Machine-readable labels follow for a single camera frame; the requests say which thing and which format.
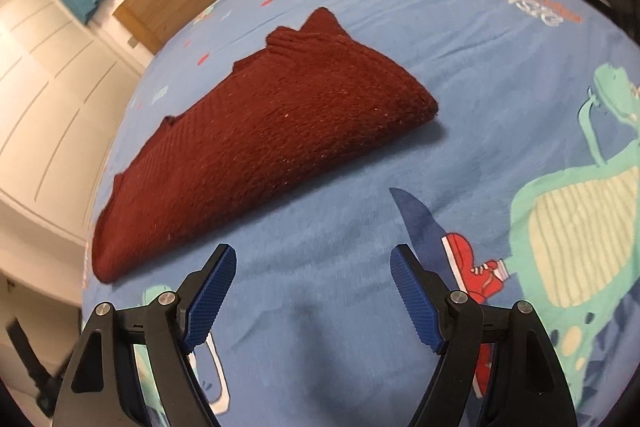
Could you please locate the dark red knitted sweater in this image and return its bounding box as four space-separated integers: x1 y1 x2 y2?
91 7 440 285

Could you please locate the white wardrobe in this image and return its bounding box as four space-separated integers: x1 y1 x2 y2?
0 0 156 248

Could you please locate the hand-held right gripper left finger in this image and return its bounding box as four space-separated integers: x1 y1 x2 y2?
54 243 237 427

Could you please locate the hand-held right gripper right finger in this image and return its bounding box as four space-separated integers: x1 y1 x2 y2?
390 243 578 427

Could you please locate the dark stand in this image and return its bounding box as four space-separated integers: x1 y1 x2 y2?
5 317 62 419

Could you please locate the blue dinosaur print bed sheet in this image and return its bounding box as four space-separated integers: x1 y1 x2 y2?
82 0 640 427

